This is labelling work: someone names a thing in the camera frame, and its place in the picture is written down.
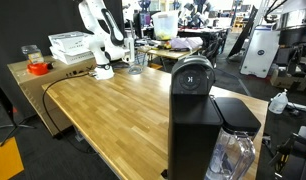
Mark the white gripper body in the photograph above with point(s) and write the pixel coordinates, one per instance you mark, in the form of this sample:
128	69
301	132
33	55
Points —
129	50

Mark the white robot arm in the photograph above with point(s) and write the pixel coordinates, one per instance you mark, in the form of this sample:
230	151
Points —
100	50

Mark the clear glass container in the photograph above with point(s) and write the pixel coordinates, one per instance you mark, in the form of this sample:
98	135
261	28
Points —
137	65

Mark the wooden background desk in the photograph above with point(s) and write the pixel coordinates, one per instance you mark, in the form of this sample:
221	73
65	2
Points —
169	54

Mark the large clear plastic bin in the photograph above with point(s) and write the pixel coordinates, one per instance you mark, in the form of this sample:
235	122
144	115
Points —
165	25

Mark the purple cloth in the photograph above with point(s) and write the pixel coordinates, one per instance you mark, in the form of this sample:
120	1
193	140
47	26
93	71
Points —
186	42

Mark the stacked white flat boxes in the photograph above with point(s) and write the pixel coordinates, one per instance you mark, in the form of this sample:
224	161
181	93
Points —
69	46

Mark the black office chair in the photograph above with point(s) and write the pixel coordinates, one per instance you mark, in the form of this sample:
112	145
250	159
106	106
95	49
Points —
213	50

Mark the orange tape roll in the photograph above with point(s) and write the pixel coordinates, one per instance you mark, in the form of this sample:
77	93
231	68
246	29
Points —
38	68

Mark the small clear plastic container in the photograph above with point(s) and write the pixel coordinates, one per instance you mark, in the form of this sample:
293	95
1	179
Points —
32	53

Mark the black coffee machine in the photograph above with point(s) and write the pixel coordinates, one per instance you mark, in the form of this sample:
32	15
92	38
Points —
193	133

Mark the black leaning panel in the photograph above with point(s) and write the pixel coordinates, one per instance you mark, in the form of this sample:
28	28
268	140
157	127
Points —
243	33

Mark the clear water tank black lid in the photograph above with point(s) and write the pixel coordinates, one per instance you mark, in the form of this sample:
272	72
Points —
236	116

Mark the white equipment panel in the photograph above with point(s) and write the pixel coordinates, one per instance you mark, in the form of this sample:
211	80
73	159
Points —
259	50

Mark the black tripod stand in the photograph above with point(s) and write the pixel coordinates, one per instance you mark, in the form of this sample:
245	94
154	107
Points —
13	128

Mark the white plastic jug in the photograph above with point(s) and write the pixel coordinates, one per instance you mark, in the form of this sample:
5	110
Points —
279	103

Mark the small cardboard box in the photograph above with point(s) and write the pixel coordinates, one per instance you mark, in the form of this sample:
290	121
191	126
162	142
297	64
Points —
288	80

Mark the orange floor mat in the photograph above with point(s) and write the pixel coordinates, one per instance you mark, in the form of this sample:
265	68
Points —
5	160

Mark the black metal equipment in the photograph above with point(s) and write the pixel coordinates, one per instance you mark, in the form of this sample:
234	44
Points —
293	156

